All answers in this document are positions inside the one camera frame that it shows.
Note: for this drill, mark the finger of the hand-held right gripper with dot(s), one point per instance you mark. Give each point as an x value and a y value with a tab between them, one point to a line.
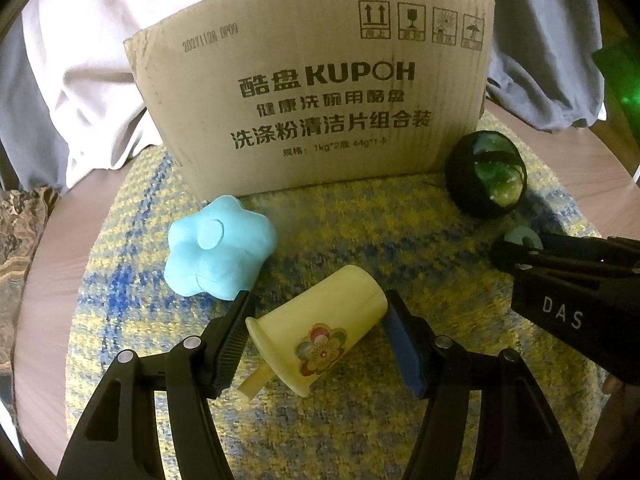
590	247
550	266

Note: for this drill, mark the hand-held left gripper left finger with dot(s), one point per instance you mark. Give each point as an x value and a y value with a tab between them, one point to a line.
232	345

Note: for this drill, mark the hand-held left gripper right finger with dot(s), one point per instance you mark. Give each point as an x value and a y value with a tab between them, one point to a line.
405	355

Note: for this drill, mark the pale yellow toy cup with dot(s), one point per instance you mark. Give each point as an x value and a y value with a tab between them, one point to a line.
320	325

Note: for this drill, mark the brown cardboard box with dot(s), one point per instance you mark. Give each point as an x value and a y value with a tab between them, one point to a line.
320	100

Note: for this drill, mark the person's right hand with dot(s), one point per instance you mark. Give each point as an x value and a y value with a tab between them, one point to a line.
613	385

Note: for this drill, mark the blue star-shaped toy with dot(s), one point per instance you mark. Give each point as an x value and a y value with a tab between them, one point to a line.
220	250

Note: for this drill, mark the black and green ball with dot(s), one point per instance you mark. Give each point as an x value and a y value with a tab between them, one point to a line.
470	175

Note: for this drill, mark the yellow blue plaid cloth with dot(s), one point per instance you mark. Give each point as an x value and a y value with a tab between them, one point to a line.
310	240

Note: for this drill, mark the green translucent object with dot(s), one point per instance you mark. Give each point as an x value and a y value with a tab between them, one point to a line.
620	75

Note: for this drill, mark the grey cloth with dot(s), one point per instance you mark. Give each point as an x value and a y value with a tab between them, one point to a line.
540	60

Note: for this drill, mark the brown patterned scarf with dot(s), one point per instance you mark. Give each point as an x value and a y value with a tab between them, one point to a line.
20	240

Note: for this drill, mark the pale pink cloth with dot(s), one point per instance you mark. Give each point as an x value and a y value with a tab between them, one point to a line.
100	85

